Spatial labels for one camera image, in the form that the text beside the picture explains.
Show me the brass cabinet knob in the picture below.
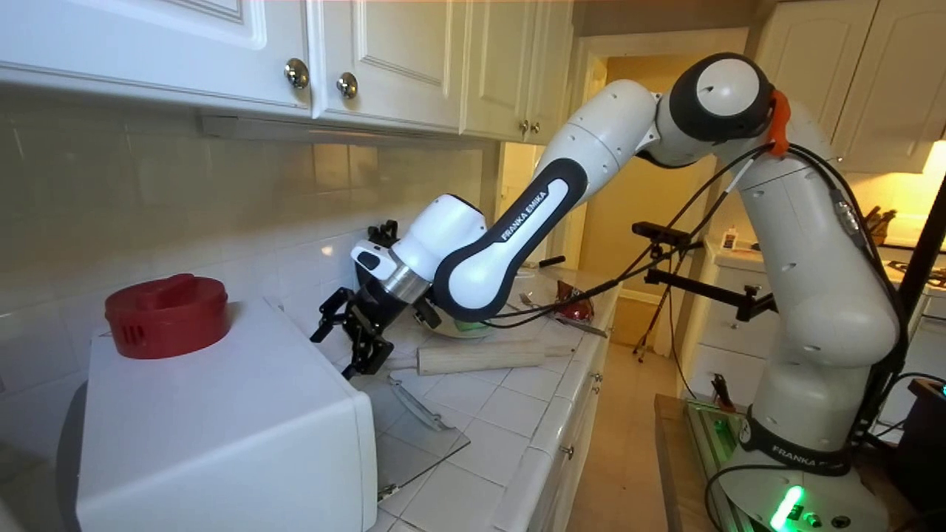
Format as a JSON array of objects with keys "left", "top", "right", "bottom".
[
  {"left": 333, "top": 67, "right": 362, "bottom": 103},
  {"left": 279, "top": 55, "right": 312, "bottom": 91}
]

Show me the white lower cabinet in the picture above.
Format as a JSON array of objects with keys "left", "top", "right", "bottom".
[{"left": 510, "top": 335, "right": 611, "bottom": 532}]

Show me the black camera stand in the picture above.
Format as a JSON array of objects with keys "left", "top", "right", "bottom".
[{"left": 630, "top": 219, "right": 779, "bottom": 324}]

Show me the robot mounting platform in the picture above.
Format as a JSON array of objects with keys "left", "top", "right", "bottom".
[{"left": 689, "top": 392, "right": 925, "bottom": 532}]

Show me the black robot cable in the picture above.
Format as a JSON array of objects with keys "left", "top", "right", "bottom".
[{"left": 477, "top": 141, "right": 779, "bottom": 335}]

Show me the white toaster oven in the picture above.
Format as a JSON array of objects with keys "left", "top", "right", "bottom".
[{"left": 72, "top": 292, "right": 380, "bottom": 532}]

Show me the wooden knife block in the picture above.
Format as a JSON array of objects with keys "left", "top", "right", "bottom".
[{"left": 857, "top": 205, "right": 902, "bottom": 246}]

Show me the white upper cabinet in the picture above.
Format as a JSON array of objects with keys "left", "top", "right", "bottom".
[{"left": 0, "top": 0, "right": 578, "bottom": 147}]

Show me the black pole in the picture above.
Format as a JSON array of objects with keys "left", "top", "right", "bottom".
[{"left": 896, "top": 173, "right": 946, "bottom": 335}]

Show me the red round container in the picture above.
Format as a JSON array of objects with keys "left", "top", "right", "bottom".
[{"left": 99, "top": 271, "right": 232, "bottom": 360}]

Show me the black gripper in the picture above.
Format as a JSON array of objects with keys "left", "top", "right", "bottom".
[{"left": 308, "top": 275, "right": 442, "bottom": 385}]

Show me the glass oven door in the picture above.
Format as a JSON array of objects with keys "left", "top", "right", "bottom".
[{"left": 353, "top": 370, "right": 472, "bottom": 496}]

